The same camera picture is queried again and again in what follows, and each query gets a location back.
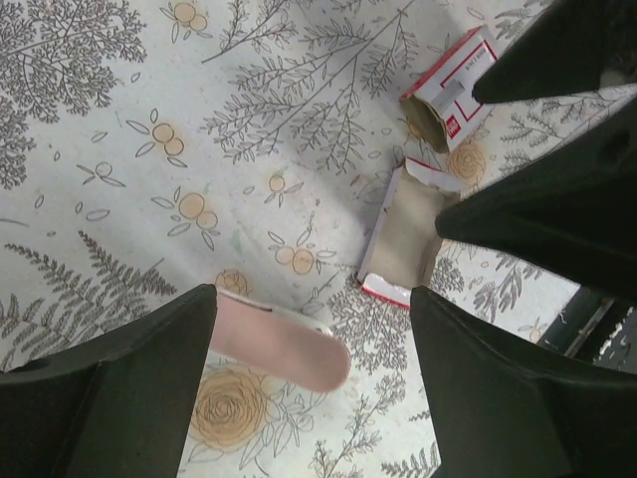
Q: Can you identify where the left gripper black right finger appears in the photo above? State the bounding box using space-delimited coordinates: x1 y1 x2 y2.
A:
409 287 636 477

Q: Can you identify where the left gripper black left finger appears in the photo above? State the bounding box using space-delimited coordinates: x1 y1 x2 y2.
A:
1 285 217 478

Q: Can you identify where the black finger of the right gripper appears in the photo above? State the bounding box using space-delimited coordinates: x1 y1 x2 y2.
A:
436 102 636 301
472 1 636 104

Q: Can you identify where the staple box tray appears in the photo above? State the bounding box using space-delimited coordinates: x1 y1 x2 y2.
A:
356 158 463 309

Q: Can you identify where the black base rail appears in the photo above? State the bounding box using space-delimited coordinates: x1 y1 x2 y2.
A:
537 288 636 373

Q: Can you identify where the red staple box sleeve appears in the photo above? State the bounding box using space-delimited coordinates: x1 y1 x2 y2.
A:
399 25 501 153

